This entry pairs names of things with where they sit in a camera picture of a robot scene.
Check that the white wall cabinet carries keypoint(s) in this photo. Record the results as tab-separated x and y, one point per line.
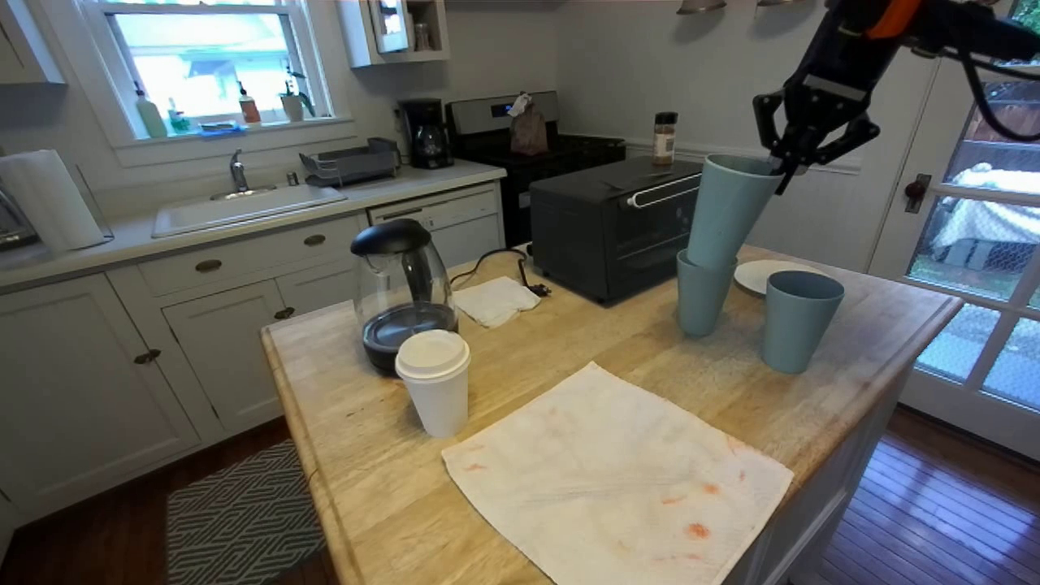
391	29

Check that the black toaster oven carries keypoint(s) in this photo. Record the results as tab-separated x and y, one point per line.
607	230

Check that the white round plate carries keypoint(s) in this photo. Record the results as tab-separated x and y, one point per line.
755	277

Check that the chrome sink faucet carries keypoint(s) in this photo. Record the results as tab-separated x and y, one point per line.
238	172

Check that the kitchen window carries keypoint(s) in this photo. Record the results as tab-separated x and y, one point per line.
205	60

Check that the white paper sheet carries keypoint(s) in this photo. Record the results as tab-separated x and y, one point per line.
620	488

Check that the white wood-top kitchen island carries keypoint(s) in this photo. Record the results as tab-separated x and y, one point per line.
833	507

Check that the blue sponge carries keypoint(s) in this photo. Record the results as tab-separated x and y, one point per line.
222	131

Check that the grey dish rack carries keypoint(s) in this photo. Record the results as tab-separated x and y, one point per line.
349	162

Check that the white glass pane door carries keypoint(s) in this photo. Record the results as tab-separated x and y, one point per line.
995	357

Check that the white kitchen sink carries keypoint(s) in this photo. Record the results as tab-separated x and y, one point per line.
246	209

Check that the white kitchen counter cabinets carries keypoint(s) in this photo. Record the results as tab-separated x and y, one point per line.
215	346

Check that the black wrist camera orange plug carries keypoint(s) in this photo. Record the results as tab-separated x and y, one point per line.
894	16

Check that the white lidded paper cup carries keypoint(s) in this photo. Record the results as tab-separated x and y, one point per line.
435	383

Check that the black coffee maker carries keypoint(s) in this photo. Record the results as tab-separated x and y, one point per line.
422	133

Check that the grey patterned floor mat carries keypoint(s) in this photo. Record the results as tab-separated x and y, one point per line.
246	520

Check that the white paper towel roll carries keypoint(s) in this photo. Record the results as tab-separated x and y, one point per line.
51	200

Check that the windowsill plant jar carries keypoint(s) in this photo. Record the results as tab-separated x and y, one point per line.
292	102

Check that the small green bottle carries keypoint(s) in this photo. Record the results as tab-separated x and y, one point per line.
178	117

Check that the small white napkin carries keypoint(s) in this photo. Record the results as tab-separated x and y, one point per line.
493	300

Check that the white soap bottle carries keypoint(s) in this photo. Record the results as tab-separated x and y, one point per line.
149	117

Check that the glass spice jar black lid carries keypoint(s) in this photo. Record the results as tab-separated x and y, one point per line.
665	136

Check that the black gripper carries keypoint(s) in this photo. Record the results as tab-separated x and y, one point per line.
826	90

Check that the brown paper bag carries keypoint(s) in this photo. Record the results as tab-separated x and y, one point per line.
526	131

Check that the black kitchen stove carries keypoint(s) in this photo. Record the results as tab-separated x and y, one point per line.
573	149

